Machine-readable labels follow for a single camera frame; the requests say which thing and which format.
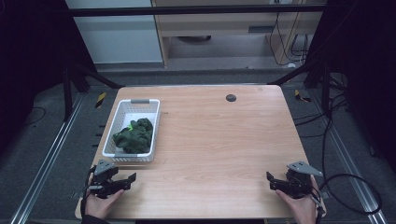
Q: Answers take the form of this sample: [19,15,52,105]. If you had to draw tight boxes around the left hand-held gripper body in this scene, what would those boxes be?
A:
[88,159,126,200]

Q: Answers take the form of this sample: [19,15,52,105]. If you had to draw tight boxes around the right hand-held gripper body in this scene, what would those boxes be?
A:
[281,161,324,200]

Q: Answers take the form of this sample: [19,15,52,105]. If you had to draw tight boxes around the person's left hand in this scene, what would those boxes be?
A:
[84,189,126,220]

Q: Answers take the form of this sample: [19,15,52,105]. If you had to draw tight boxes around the person's right hand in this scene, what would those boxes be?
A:
[275,178,327,224]

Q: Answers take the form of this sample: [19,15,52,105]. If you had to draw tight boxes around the dark green cloth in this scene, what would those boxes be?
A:
[112,117,155,155]

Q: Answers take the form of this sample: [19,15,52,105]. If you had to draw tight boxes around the white plastic basket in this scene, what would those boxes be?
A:
[101,98,162,163]

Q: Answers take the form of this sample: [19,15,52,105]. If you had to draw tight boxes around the yellow black striped tape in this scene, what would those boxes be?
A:
[293,89,313,104]
[94,91,107,109]

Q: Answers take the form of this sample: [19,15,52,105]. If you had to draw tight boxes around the black metal stand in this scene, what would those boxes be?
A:
[267,59,332,118]
[61,61,125,123]

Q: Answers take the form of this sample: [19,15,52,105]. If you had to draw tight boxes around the black curtain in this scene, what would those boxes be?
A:
[0,0,98,157]
[303,0,396,175]

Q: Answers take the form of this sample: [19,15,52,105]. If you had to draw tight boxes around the white cabinet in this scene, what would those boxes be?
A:
[64,0,164,65]

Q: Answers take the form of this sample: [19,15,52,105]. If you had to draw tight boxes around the light wooden cabinet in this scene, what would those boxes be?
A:
[150,0,329,68]

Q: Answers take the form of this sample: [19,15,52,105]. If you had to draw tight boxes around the black horizontal metal bar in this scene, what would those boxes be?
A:
[67,3,329,18]

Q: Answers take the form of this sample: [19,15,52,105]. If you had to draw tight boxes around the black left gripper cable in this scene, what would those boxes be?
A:
[79,165,97,219]

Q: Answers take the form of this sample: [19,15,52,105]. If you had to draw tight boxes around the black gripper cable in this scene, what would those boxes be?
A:
[311,173,383,224]
[79,165,97,219]

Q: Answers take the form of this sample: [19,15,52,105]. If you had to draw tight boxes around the aluminium floor rail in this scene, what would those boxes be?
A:
[8,92,86,224]
[309,90,389,224]

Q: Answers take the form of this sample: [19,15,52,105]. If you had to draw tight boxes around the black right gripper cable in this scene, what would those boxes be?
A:
[311,173,383,224]

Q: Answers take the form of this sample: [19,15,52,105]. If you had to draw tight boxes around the black floor cable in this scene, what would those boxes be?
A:
[293,74,349,188]

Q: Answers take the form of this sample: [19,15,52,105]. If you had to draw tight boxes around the black hanging cables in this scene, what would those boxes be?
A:
[268,0,311,67]

